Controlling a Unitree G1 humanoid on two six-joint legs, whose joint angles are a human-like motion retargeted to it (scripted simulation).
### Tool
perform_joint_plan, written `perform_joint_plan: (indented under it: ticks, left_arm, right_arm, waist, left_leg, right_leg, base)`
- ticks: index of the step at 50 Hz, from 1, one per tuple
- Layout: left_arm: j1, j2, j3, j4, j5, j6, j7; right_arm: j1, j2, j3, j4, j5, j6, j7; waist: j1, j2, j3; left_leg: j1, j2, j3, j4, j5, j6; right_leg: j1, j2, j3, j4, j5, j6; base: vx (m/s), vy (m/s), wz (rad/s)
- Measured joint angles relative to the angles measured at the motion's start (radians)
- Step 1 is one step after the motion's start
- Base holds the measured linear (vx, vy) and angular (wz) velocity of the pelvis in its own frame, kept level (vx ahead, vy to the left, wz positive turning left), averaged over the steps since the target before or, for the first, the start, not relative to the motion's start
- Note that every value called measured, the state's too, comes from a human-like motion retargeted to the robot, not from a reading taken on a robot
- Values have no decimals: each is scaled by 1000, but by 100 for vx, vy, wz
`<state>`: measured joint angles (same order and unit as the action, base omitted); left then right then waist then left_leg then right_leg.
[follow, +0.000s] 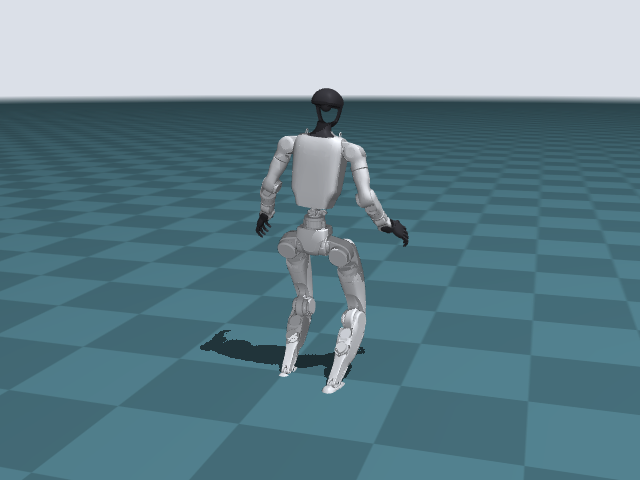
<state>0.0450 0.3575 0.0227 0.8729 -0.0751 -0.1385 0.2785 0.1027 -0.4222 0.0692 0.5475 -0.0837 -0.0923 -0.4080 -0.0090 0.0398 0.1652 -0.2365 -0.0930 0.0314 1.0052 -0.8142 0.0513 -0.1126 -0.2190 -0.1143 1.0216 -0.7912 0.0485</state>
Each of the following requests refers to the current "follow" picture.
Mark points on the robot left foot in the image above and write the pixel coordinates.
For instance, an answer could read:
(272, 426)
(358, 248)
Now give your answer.
(285, 371)

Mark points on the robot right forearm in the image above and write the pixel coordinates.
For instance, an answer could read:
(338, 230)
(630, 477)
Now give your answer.
(377, 214)

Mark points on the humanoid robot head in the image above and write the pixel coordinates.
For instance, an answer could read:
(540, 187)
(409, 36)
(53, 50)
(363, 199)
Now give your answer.
(326, 99)

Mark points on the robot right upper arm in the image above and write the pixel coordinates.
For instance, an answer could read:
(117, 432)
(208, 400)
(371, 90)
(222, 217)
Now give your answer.
(356, 155)

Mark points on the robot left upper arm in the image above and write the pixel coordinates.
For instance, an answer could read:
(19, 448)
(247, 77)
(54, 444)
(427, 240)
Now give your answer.
(281, 158)

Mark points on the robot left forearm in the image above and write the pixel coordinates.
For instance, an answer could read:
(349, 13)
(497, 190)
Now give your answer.
(267, 202)

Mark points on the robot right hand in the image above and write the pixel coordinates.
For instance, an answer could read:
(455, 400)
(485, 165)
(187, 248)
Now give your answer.
(398, 229)

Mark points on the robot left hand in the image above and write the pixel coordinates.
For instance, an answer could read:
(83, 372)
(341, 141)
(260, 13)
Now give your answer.
(260, 224)

